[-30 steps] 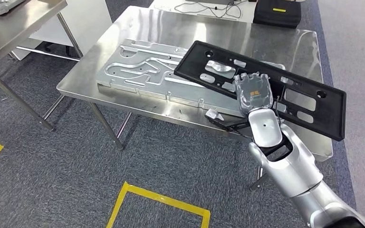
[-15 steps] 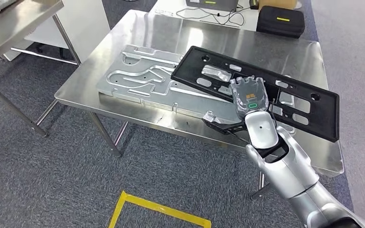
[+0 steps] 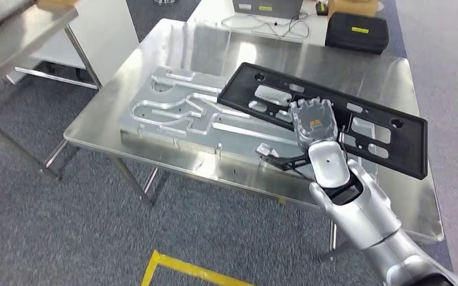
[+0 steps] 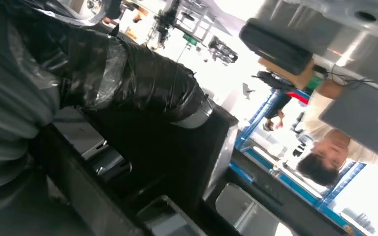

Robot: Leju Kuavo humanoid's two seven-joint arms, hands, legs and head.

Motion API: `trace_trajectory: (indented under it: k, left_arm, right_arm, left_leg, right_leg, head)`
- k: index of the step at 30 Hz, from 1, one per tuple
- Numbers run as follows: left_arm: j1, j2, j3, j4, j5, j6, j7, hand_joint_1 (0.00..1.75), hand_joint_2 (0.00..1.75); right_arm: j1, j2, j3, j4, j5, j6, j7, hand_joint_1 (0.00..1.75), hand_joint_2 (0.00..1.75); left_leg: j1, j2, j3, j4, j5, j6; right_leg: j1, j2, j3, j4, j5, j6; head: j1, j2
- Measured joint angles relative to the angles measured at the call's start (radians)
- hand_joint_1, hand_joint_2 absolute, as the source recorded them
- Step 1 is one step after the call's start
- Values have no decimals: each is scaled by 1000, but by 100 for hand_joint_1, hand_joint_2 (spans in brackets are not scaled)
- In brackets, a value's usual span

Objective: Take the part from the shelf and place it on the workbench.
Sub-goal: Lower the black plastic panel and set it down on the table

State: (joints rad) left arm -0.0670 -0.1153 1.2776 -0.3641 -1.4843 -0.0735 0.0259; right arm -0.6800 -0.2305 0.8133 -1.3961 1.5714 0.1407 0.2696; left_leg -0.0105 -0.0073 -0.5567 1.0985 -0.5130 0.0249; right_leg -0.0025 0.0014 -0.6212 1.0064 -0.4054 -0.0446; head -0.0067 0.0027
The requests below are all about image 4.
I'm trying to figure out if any black desk cable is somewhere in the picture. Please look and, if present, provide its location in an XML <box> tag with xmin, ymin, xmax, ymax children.
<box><xmin>326</xmin><ymin>63</ymin><xmax>378</xmax><ymax>98</ymax></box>

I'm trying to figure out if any person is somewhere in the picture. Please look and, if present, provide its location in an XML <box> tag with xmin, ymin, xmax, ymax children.
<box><xmin>262</xmin><ymin>92</ymin><xmax>293</xmax><ymax>132</ymax></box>
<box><xmin>296</xmin><ymin>78</ymin><xmax>378</xmax><ymax>187</ymax></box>

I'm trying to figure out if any blue metal shelf rack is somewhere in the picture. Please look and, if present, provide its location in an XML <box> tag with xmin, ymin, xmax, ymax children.
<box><xmin>229</xmin><ymin>89</ymin><xmax>367</xmax><ymax>236</ymax></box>

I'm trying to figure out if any black box device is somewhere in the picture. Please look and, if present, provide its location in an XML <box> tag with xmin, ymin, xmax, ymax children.
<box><xmin>239</xmin><ymin>18</ymin><xmax>314</xmax><ymax>76</ymax></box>

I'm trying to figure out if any stainless steel workbench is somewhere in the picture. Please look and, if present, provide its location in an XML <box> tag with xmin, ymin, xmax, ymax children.
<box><xmin>251</xmin><ymin>0</ymin><xmax>378</xmax><ymax>95</ymax></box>

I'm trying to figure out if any brown cardboard box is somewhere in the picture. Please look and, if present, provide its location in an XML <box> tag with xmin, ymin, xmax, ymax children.
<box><xmin>258</xmin><ymin>58</ymin><xmax>317</xmax><ymax>91</ymax></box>

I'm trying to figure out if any stamped sheet metal panel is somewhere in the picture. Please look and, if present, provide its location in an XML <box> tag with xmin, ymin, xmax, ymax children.
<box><xmin>283</xmin><ymin>0</ymin><xmax>378</xmax><ymax>43</ymax></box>

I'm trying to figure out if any grey laptop with yellow mark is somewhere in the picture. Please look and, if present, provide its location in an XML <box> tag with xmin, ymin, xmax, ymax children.
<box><xmin>318</xmin><ymin>83</ymin><xmax>378</xmax><ymax>165</ymax></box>

